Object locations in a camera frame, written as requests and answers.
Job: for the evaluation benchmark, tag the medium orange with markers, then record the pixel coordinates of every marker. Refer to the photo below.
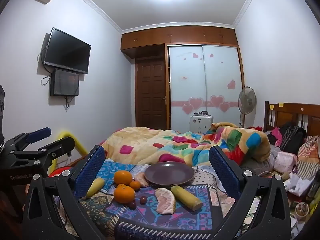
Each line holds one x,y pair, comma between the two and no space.
124,194

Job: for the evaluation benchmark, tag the pink clothing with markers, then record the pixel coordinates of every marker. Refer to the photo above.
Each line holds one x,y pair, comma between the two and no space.
276,133

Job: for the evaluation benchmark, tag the pink patterned pouch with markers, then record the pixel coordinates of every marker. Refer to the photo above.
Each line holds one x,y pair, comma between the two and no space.
285,161

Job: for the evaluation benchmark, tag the small tangerine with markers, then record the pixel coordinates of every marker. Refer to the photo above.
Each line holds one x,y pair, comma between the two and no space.
135,185

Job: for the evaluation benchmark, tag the brown wooden door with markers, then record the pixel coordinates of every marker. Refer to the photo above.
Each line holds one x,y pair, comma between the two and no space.
151,92

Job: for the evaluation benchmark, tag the colourful patch blanket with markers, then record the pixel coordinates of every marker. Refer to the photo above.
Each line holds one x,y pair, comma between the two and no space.
155,145

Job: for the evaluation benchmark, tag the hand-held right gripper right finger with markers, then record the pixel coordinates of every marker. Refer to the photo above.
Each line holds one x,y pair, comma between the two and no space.
223,170

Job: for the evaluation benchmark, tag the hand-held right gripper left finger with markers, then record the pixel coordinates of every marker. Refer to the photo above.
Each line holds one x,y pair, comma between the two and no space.
90,170

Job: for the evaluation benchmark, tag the standing fan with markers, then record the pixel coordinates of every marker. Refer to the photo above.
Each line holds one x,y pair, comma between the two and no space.
247,100

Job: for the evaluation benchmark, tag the small black wall monitor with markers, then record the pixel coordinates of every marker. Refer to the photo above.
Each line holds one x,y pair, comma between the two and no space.
64,82

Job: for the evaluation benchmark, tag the white plastic bag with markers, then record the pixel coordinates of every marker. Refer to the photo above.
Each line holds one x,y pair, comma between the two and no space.
300,183

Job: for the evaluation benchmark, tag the yellow banana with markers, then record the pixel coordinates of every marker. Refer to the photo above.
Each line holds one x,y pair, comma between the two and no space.
186,197
96,187

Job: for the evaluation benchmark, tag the red round object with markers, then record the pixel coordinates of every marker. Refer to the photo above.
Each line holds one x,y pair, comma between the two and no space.
58,172

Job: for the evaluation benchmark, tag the wooden overhead cabinet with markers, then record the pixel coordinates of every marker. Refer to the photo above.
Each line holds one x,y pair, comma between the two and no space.
175,36

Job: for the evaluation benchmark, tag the frosted sliding wardrobe door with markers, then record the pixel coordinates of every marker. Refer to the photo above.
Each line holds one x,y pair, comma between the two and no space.
221,75
186,80

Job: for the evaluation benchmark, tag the black bag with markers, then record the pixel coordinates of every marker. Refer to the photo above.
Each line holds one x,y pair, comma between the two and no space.
292,137

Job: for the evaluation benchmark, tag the dark red grape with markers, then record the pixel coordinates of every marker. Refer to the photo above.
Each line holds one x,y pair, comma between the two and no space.
132,204
143,199

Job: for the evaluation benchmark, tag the large orange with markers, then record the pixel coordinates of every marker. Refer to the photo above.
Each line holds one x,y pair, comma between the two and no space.
123,177

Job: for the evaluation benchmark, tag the dark purple plate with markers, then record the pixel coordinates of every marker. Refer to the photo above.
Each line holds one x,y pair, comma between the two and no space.
170,173

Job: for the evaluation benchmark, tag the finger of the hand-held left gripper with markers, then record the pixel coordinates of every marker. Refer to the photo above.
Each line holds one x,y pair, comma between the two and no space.
61,145
40,132

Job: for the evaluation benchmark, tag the round glass jar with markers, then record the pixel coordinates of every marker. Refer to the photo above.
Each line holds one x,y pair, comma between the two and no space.
302,210

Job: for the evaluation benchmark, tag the peeled pomelo segment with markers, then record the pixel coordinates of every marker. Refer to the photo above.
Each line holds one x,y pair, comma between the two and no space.
141,179
163,201

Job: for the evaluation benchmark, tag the wooden bed headboard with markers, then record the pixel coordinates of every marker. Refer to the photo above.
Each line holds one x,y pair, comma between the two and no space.
287,113

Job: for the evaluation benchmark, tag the white box appliance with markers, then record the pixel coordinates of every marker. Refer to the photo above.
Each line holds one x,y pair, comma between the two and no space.
200,123

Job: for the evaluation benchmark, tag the black wall television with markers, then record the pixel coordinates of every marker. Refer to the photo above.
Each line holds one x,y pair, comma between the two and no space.
67,51

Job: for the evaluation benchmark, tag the striped cloth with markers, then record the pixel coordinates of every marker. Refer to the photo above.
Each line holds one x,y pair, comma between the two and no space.
308,157

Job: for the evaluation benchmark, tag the patterned patchwork bedsheet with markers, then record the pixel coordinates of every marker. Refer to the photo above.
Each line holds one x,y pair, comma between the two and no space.
130,217

